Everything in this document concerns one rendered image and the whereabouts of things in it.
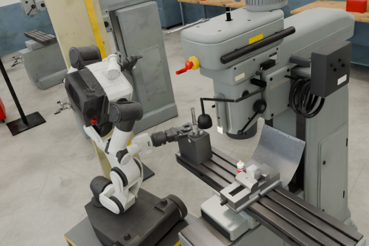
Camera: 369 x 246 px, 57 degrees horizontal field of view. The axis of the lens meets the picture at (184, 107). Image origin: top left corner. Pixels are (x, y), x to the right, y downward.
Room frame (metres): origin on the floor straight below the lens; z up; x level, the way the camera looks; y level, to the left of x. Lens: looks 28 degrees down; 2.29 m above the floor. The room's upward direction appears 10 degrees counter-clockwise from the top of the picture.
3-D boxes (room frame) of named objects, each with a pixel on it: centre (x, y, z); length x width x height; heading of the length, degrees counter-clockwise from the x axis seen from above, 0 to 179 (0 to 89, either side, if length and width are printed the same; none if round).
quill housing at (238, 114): (1.53, -0.27, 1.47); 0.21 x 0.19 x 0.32; 32
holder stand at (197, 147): (1.87, -0.02, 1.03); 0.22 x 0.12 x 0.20; 31
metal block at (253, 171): (1.45, -0.32, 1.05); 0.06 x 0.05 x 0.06; 30
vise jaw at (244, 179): (1.42, -0.27, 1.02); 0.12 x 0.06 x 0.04; 30
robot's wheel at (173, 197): (1.86, 0.19, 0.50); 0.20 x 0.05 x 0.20; 45
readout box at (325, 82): (1.40, -0.70, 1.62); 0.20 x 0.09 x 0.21; 122
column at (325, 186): (1.86, -0.79, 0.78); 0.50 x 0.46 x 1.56; 122
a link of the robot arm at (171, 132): (1.79, 0.14, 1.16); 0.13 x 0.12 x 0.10; 13
